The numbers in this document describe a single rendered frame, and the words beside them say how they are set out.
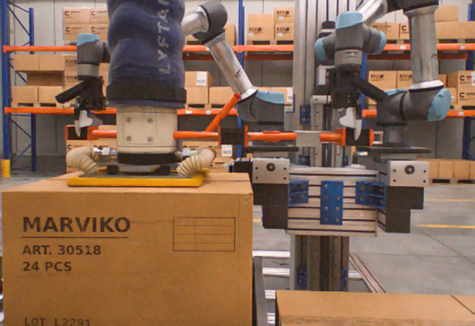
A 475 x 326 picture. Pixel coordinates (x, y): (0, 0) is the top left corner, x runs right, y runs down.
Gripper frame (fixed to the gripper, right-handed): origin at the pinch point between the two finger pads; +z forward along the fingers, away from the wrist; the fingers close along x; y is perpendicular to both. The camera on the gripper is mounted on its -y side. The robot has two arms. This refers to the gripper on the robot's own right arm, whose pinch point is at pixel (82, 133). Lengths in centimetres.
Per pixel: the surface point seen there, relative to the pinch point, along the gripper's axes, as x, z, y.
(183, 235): -46, 23, 44
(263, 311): -36, 47, 64
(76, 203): -46, 16, 18
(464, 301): -14, 53, 132
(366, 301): -15, 53, 99
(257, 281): -17, 47, 64
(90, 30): 696, -226, -281
